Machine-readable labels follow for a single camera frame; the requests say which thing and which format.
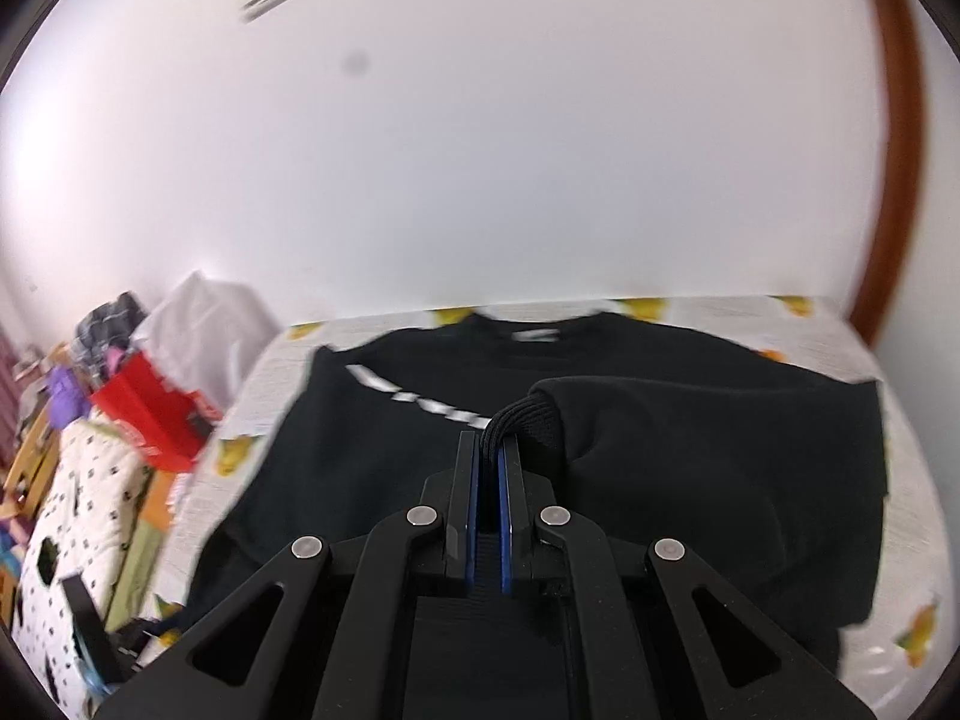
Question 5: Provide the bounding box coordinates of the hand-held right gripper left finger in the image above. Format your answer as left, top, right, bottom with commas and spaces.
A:
94, 431, 482, 720

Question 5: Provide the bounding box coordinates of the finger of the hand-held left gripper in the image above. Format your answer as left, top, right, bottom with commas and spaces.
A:
61, 574, 133, 695

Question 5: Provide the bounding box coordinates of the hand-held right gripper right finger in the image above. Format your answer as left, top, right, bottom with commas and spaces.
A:
502, 438, 875, 720

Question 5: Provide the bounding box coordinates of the black sweater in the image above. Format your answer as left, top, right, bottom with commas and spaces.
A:
180, 311, 890, 680

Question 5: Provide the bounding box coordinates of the white spotted cloth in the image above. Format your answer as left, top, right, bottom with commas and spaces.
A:
15, 420, 155, 718

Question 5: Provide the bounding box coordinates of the orange cardboard box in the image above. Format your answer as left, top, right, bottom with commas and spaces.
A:
141, 471, 190, 530

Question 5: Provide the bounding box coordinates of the red paper bag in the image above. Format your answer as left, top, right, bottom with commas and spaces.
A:
90, 352, 223, 475

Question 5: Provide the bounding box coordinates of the purple packet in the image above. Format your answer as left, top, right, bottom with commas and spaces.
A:
43, 367, 92, 422

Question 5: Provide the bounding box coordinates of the grey checked cloth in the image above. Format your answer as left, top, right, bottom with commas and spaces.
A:
73, 292, 148, 374

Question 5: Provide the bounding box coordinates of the white paper bag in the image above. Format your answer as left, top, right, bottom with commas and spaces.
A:
139, 270, 283, 421

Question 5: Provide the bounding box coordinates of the fruit print tablecloth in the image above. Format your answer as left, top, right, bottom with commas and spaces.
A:
154, 292, 947, 720

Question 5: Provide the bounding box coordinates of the brown wooden door frame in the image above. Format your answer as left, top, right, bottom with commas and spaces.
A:
846, 0, 925, 352

